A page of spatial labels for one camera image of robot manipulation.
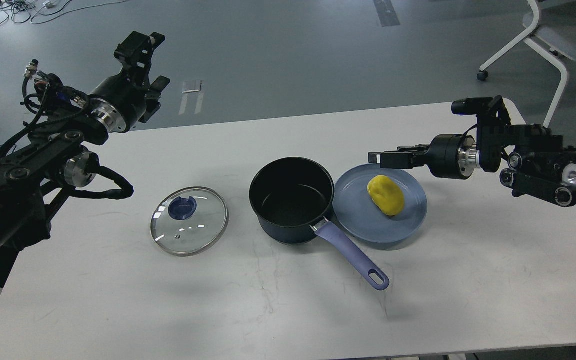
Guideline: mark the white office chair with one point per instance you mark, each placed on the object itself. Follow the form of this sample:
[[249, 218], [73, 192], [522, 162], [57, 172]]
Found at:
[[551, 33]]

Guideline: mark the glass pot lid purple knob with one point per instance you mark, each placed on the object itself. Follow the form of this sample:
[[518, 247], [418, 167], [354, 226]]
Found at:
[[189, 221]]

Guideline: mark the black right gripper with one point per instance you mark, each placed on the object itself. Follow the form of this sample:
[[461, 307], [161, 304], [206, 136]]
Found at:
[[451, 156]]

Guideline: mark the blue round plate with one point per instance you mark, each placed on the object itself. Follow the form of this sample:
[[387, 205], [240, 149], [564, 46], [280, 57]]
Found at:
[[358, 215]]

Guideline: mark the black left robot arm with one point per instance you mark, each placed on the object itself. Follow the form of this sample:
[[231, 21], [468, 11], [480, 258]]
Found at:
[[46, 163]]

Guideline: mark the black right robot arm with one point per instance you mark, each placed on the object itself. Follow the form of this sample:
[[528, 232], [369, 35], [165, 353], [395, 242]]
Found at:
[[531, 160]]

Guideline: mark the yellow potato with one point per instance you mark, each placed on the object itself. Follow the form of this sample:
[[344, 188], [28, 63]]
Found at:
[[387, 195]]

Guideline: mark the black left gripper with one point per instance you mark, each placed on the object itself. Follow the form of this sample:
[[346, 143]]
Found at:
[[121, 101]]

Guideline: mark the dark blue saucepan purple handle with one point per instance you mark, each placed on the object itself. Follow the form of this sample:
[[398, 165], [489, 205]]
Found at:
[[292, 198]]

